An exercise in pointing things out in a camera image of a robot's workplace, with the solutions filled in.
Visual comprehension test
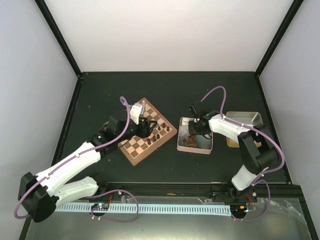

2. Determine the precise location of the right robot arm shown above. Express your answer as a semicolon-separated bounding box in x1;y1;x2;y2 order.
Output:
188;101;281;202

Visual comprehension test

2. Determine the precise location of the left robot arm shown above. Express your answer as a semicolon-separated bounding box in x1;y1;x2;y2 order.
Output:
17;105;157;223

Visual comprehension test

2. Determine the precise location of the pile of dark chess pieces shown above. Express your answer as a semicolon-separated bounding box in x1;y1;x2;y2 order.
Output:
181;134;197;148

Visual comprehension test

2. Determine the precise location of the wooden chess board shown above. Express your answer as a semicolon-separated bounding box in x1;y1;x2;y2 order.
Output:
118;97;178;166

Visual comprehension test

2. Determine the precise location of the pink metal tin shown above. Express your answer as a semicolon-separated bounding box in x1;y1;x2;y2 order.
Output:
177;117;214;155

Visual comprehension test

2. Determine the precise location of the gold metal tin lid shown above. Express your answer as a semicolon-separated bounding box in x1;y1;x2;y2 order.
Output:
224;111;265;148

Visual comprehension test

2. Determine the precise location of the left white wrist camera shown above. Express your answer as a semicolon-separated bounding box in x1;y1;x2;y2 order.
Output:
129;103;146;125

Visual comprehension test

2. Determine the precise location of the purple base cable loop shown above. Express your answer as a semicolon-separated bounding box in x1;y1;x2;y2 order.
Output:
89;190;140;224

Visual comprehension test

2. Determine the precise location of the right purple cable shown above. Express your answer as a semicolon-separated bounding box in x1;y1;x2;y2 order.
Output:
201;86;286;222

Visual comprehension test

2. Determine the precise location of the light blue cable duct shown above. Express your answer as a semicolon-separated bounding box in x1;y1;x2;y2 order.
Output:
55;202;232;217

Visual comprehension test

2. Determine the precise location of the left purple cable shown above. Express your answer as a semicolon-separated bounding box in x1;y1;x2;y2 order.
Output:
12;96;132;220

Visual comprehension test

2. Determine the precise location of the black frame post left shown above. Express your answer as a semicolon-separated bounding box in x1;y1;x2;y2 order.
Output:
34;0;82;77

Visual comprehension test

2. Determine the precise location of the black frame post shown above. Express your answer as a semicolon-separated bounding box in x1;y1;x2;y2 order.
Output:
34;0;82;77
254;0;304;77

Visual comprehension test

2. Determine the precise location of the black frame post right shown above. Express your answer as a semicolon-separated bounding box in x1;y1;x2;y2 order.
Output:
254;0;304;77

